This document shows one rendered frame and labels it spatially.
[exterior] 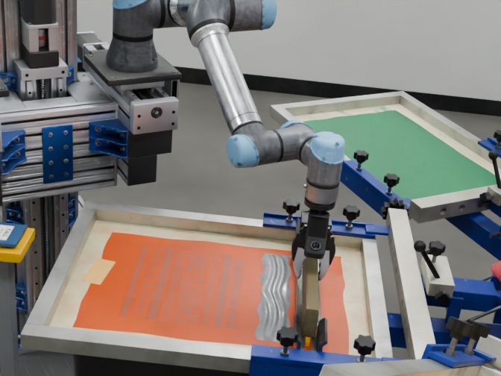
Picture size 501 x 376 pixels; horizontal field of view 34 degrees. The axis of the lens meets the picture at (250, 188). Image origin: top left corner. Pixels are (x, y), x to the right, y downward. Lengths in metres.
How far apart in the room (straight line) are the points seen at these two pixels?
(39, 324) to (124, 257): 0.36
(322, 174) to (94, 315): 0.60
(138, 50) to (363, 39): 3.46
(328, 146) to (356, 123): 1.21
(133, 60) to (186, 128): 2.76
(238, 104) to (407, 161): 1.03
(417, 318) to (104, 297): 0.72
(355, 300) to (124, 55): 0.96
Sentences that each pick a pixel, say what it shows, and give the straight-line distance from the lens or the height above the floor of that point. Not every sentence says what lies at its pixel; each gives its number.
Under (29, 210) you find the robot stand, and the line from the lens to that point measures 2.66.
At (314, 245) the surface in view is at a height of 1.15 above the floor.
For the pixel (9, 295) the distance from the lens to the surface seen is 2.28.
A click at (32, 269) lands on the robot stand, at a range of 2.78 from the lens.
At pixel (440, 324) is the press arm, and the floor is 0.92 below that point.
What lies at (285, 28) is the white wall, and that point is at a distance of 5.70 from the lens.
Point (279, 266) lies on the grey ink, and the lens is 2.12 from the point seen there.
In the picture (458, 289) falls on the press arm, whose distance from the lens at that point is 2.02.
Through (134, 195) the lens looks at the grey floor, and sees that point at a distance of 4.36.
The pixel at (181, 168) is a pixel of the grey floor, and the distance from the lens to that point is 4.67.
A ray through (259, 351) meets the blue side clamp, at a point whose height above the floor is 1.00.
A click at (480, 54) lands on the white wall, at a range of 5.88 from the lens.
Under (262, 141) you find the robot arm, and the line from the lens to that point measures 1.84.
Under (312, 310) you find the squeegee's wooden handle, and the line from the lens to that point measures 1.81.
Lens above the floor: 2.11
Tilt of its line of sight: 28 degrees down
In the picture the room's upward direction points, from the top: 6 degrees clockwise
